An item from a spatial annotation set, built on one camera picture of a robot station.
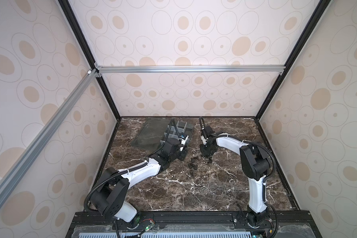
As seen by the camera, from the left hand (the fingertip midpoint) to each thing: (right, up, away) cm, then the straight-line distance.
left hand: (190, 146), depth 85 cm
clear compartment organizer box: (-25, +9, +28) cm, 39 cm away
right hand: (+14, -5, +15) cm, 21 cm away
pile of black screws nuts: (+3, -12, +10) cm, 16 cm away
